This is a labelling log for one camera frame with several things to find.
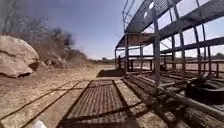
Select large pale boulder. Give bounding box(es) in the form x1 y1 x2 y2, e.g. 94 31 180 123
0 35 40 79

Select rusty metal frame structure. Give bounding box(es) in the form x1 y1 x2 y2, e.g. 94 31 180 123
114 0 224 128

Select bare bushes and trees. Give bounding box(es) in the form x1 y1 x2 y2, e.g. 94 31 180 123
0 0 98 66

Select black tyre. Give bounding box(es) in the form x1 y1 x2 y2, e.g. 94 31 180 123
184 80 224 106

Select small rocks pile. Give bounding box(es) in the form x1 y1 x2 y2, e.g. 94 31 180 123
44 54 68 69

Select robot's own part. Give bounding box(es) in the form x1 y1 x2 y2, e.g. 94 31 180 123
32 119 48 128

